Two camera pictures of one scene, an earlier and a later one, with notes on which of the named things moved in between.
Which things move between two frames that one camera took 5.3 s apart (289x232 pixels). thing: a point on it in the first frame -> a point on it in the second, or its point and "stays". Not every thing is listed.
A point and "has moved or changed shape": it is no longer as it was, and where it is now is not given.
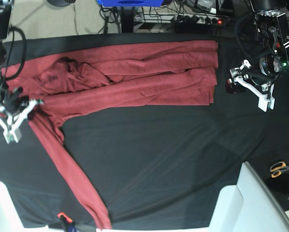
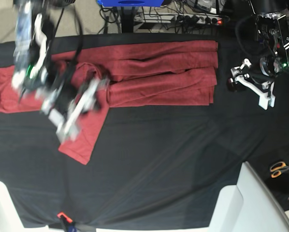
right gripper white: x=266 y=100 stays
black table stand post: x=127 y=18 stays
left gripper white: x=13 y=121 -> x=68 y=108
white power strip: x=180 y=18 stays
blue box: x=131 y=3 stays
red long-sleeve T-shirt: x=84 y=80 has moved or changed shape
